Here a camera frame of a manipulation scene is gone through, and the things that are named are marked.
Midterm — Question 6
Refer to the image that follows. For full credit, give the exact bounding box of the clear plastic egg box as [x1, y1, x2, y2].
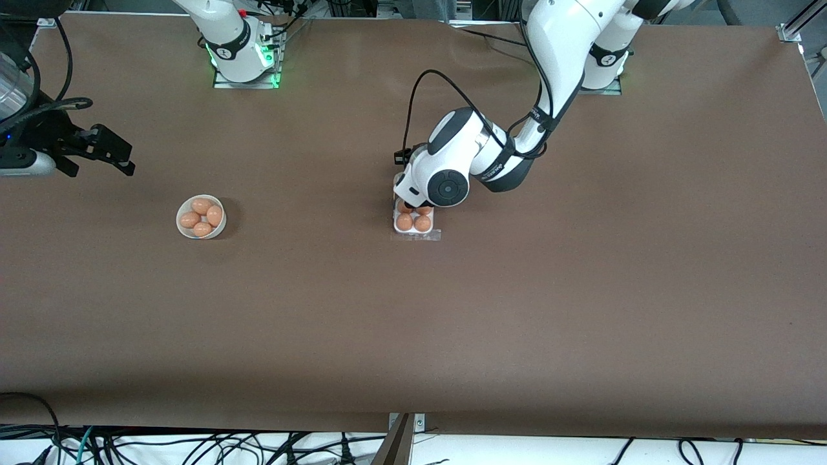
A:
[392, 197, 442, 243]

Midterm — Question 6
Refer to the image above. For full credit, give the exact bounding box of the white round bowl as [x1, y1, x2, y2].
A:
[176, 194, 227, 240]

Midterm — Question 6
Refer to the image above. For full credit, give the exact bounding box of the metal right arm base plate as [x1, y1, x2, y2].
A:
[212, 55, 284, 90]

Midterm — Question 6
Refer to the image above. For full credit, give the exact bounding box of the black looped floor cable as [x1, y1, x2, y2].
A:
[0, 392, 62, 453]

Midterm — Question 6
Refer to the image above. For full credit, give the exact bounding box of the teal floor cable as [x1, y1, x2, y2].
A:
[74, 426, 96, 465]

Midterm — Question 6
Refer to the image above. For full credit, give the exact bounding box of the metal table edge bracket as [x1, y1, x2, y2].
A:
[388, 412, 426, 435]

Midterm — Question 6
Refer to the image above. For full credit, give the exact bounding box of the black table cable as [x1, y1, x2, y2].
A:
[452, 25, 529, 47]

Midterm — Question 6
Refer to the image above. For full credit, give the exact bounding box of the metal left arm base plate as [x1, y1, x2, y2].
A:
[578, 74, 624, 96]

